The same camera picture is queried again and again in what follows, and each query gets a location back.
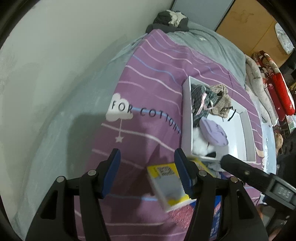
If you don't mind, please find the pink glitter pouch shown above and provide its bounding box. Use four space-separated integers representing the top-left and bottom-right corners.
168 205 194 230

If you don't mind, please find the lavender soft pouch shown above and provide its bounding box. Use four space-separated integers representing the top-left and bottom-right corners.
199 117 228 147

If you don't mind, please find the beige plaid cloth bag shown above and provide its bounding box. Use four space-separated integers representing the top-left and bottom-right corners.
210 84 233 118

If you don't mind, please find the green plaid cloth doll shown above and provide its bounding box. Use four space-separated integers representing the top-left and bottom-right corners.
191 84 218 128

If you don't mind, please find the blue eye mask packet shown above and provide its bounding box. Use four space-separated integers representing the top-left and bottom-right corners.
209 196 222 241

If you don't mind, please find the white black plush toy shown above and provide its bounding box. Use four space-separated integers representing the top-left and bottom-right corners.
192 128 216 158

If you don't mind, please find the white cardboard box tray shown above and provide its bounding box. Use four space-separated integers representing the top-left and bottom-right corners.
181 76 256 164

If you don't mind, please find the grey blanket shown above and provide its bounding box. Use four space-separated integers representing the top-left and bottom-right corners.
12 23 245 237

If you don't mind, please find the red folded quilt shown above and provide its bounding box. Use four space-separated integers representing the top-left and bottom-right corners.
251 51 295 121

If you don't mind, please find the cream folded quilt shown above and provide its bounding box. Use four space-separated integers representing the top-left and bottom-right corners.
245 55 278 126

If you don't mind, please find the purple striped bed sheet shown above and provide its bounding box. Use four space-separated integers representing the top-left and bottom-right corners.
87 26 262 240

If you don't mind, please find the hanging white plastic bag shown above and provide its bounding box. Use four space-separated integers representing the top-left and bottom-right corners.
274 23 294 55

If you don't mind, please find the dark clothes bundle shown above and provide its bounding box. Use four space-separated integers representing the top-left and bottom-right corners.
145 10 189 34

